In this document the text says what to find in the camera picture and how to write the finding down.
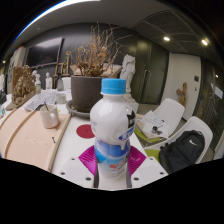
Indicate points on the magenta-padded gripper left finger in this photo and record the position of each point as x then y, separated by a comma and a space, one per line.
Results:
87, 159

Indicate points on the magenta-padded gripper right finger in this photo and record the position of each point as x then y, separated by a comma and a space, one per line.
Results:
136, 160

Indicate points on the white blue-capped drink bottle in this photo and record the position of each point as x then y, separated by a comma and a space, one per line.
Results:
111, 123

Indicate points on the flat round red coaster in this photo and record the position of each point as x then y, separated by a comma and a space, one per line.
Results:
83, 131

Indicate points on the stack of papers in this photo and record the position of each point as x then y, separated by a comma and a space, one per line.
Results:
150, 125

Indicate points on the black backpack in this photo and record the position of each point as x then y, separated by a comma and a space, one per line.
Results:
181, 151

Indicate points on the grey plant saucer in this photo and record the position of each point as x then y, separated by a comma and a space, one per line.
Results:
76, 112

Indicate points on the white ceramic mug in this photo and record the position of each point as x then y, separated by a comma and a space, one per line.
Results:
49, 118

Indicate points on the white chair with papers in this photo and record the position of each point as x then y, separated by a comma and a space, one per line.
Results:
171, 108

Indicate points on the dried plant in grey pot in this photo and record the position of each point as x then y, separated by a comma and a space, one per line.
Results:
85, 93

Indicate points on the small white round container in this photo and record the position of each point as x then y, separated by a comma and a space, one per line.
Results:
60, 98

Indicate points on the gold spoon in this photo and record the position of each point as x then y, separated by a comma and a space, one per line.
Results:
46, 106

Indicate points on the white chair under backpack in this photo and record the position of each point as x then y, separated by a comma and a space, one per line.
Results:
200, 125

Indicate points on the small white plaster figure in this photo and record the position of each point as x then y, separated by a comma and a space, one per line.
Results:
48, 81

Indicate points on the tall white plaster statue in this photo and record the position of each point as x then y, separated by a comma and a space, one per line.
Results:
128, 71

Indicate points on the green and white bottle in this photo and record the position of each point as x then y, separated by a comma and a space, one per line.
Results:
37, 85

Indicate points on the brown cardboard box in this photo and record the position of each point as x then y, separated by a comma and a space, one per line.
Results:
111, 70

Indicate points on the wooden easel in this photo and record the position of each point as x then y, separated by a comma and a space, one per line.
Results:
63, 68

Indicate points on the white plaster bust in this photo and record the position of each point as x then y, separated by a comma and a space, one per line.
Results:
34, 73

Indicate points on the white cabinet with pictures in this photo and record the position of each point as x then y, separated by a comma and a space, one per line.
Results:
15, 65

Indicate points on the round ceiling spot light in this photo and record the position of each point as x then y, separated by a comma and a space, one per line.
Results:
166, 38
204, 42

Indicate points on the white ceiling light strip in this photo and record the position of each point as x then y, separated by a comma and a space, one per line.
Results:
43, 15

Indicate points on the white pedestal block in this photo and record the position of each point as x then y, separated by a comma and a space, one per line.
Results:
132, 101

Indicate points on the wooden wall figure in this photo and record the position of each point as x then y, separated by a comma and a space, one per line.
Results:
181, 95

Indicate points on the black wall screen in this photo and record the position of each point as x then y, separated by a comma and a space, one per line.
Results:
43, 52

